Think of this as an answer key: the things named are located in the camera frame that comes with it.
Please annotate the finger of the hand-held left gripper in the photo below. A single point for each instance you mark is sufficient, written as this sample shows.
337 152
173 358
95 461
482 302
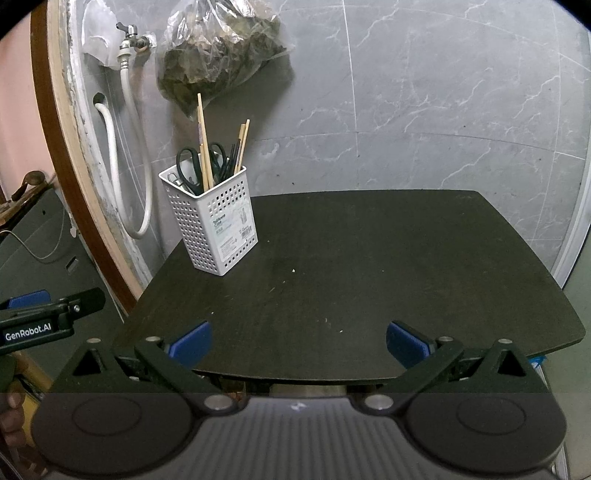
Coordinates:
27 299
87 300

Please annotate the brown wooden door frame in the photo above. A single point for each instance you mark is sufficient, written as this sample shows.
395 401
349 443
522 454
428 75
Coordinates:
64 184

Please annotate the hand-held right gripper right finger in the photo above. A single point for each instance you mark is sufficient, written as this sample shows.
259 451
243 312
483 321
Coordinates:
406 344

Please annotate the dark blue-tipped chopstick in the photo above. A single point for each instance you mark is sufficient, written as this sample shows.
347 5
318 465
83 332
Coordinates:
235 152
231 154

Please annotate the person's left hand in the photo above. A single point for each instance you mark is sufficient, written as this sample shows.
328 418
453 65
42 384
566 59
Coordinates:
11 420

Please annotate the white perforated utensil basket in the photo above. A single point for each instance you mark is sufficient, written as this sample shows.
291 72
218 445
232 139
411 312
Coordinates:
226 240

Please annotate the plastic bag of dried leaves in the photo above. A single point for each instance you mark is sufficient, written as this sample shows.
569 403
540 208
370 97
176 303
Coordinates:
217 55

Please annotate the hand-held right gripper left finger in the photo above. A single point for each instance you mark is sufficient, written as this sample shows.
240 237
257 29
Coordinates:
191 341

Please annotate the metal wall faucet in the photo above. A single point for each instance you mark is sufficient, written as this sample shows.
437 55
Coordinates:
134 41

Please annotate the wooden chopstick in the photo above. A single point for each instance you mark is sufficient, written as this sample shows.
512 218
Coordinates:
202 152
203 129
241 134
246 134

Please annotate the grey panel door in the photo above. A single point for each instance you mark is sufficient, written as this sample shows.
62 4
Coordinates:
46 277

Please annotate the tan wooden stick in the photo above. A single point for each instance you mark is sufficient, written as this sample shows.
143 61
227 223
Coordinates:
34 371

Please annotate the white plastic bag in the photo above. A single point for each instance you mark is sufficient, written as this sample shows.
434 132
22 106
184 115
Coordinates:
94 41

